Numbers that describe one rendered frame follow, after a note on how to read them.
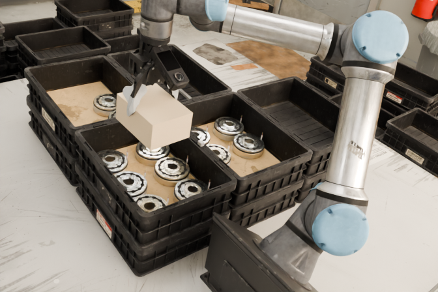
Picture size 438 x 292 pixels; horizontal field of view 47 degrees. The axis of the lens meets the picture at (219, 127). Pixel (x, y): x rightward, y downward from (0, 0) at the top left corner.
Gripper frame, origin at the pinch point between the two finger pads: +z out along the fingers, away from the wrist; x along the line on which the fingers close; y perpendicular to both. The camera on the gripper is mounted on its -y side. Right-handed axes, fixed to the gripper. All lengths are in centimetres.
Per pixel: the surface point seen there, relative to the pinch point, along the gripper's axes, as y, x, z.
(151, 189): -0.2, -1.5, 26.9
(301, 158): -20.2, -40.6, 17.3
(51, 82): 61, -1, 23
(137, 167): 10.2, -3.3, 26.8
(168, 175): -0.4, -6.9, 23.9
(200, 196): -17.8, -3.7, 17.0
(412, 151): -13, -144, 57
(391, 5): 111, -313, 52
